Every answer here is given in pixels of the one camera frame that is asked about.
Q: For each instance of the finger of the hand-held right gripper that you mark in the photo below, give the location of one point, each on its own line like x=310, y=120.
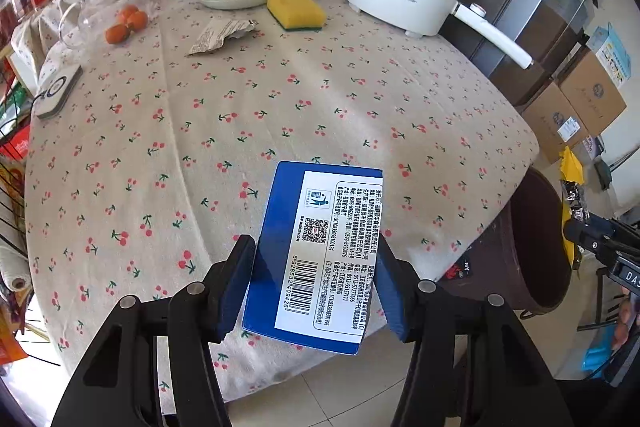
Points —
x=600, y=234

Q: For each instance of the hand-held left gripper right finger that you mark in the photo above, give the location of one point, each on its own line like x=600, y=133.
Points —
x=392, y=297

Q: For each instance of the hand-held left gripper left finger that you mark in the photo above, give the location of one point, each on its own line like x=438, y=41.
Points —
x=235, y=287

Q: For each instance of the brown trash bin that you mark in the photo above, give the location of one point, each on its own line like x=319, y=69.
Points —
x=535, y=247

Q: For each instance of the yellow foil wrapper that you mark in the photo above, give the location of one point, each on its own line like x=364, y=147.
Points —
x=572, y=164

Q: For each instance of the person's right hand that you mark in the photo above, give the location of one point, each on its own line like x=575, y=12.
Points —
x=629, y=322

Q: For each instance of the blue plastic bag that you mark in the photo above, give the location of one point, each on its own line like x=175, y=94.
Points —
x=600, y=352

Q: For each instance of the cardboard box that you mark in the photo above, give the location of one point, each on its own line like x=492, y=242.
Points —
x=592, y=99
x=547, y=127

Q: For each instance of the blue and white box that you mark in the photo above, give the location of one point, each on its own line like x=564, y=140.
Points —
x=612, y=54

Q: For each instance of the cherry print tablecloth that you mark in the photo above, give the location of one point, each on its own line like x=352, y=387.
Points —
x=200, y=107

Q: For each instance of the paper towel roll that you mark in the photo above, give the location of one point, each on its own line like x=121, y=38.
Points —
x=12, y=269

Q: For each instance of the printed paper wrapper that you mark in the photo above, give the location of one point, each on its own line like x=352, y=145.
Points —
x=215, y=38

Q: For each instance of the white flat device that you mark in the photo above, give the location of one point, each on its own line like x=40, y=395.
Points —
x=57, y=89

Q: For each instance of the tangerine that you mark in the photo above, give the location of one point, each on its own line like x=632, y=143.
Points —
x=116, y=33
x=127, y=12
x=138, y=21

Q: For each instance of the yellow sponge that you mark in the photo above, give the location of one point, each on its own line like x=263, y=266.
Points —
x=295, y=9

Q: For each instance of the glass teapot with wooden lid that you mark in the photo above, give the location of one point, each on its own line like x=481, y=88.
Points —
x=95, y=7

